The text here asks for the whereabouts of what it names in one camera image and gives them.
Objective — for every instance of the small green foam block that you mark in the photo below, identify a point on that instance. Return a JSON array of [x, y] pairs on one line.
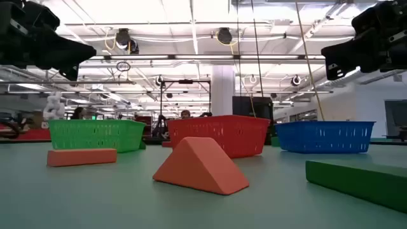
[[142, 145]]

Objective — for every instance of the long green foam block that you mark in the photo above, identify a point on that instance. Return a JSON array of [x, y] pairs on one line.
[[356, 184]]

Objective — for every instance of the red triangular foam block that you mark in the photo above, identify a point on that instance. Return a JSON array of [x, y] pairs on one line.
[[200, 168]]

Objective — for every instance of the small green foam cube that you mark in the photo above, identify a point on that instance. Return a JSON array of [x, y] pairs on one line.
[[274, 142]]

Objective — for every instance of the blue plastic basket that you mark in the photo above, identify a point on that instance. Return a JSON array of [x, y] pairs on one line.
[[324, 136]]

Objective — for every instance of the green plastic basket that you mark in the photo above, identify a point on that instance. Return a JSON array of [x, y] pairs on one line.
[[95, 133]]

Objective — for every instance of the black camera rig frame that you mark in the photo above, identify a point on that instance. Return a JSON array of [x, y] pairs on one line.
[[186, 81]]

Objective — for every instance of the red plastic basket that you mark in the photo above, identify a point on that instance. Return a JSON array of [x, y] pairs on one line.
[[229, 133]]

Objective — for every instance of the white building column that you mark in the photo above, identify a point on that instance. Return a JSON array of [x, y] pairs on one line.
[[222, 92]]

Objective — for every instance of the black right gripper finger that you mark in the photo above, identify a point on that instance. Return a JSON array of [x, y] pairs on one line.
[[346, 51], [337, 70]]

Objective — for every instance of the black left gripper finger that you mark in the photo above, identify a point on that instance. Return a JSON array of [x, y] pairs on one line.
[[70, 73], [63, 51]]

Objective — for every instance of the person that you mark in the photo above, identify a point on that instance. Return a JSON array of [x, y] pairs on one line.
[[78, 114], [185, 115]]

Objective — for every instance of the red rectangular foam block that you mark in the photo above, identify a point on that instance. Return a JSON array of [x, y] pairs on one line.
[[166, 144], [82, 157]]

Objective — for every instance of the red table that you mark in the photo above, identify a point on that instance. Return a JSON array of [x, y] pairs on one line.
[[31, 134]]

